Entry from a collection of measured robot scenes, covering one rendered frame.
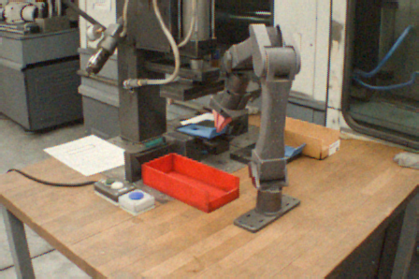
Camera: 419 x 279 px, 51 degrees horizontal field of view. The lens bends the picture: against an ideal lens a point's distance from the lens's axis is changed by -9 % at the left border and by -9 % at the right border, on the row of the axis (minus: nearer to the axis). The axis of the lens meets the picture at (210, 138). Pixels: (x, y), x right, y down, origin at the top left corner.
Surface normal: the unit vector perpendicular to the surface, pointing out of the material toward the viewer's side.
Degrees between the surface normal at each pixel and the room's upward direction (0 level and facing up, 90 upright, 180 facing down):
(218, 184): 90
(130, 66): 90
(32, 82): 90
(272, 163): 97
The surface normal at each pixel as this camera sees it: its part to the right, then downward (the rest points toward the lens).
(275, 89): 0.24, 0.44
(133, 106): -0.68, 0.25
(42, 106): 0.69, 0.25
